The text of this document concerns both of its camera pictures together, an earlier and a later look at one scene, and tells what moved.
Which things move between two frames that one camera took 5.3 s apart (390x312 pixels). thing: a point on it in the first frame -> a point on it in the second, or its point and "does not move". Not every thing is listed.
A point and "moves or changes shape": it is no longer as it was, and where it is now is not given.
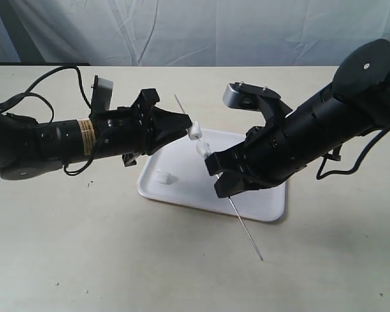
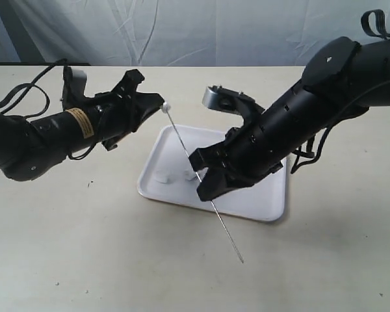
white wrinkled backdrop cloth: x=186 y=32 does not move
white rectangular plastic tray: x=192 y=185 does not move
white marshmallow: x=194 y=131 -> x=190 y=174
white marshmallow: x=162 y=175 does not move
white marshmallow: x=203 y=149 moves or changes shape
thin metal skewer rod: x=229 y=197 -> x=199 y=180
